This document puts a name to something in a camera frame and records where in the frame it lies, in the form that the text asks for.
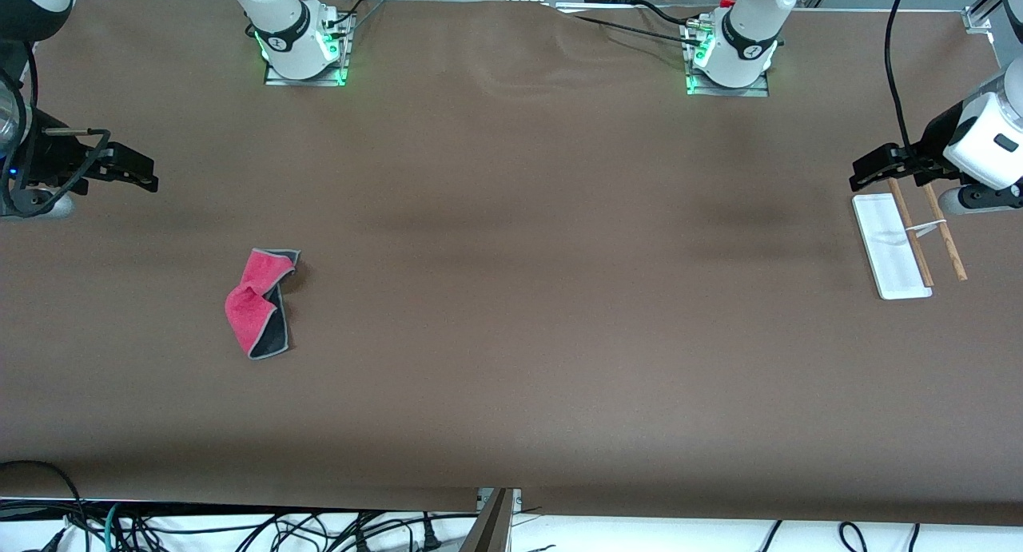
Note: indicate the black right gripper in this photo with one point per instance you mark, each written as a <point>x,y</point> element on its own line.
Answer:
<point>49,154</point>

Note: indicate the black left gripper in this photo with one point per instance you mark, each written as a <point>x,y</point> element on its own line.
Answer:
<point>932,139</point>

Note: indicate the pink and grey towel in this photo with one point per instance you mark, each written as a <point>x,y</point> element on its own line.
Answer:
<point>252,304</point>

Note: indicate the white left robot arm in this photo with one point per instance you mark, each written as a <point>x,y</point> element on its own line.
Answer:
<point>747,33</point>

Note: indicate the white rack with wooden rods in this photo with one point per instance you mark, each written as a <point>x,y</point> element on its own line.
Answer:
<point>891,248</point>

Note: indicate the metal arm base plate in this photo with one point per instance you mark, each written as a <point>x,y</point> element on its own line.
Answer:
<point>308,81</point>
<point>727,91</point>

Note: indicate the aluminium corner bracket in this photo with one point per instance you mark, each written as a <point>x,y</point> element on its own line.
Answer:
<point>979,21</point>

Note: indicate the aluminium frame profile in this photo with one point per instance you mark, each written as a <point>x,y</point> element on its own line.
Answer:
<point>495,528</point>

